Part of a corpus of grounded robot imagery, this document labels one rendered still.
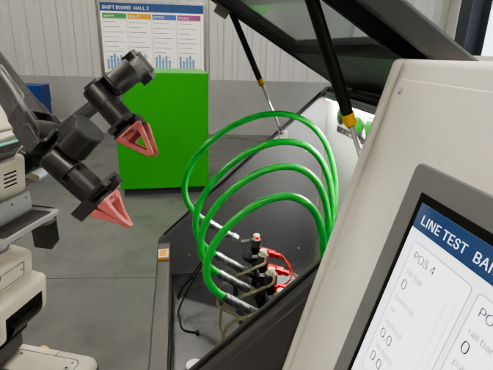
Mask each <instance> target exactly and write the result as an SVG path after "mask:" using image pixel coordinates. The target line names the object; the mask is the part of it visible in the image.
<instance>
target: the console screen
mask: <svg viewBox="0 0 493 370"><path fill-rule="evenodd" d="M333 370H493V195H490V194H489V193H486V192H484V191H482V190H480V189H478V188H476V187H473V186H471V185H469V184H467V183H465V182H463V181H460V180H459V179H457V178H454V177H453V176H450V175H448V174H446V173H444V172H442V171H440V170H437V169H435V168H433V167H431V166H429V165H427V164H424V163H420V164H418V165H417V166H416V168H415V171H414V173H413V175H412V178H411V180H410V182H409V185H408V187H407V190H406V193H405V195H404V197H403V200H402V202H401V205H400V207H399V210H398V212H397V214H396V216H395V219H394V222H393V224H392V227H391V229H390V232H389V234H388V236H387V239H386V242H385V243H384V246H383V248H382V251H381V254H380V256H379V259H378V261H377V263H376V266H375V268H374V271H373V274H372V275H371V278H370V281H369V283H368V286H367V288H366V290H365V293H364V295H363V298H362V300H361V303H360V304H359V307H358V310H357V313H356V315H355V317H354V320H353V322H352V324H351V327H350V330H349V332H348V335H347V336H346V339H345V342H344V344H343V347H342V349H341V351H340V354H339V356H338V359H337V362H336V364H335V367H334V369H333Z"/></svg>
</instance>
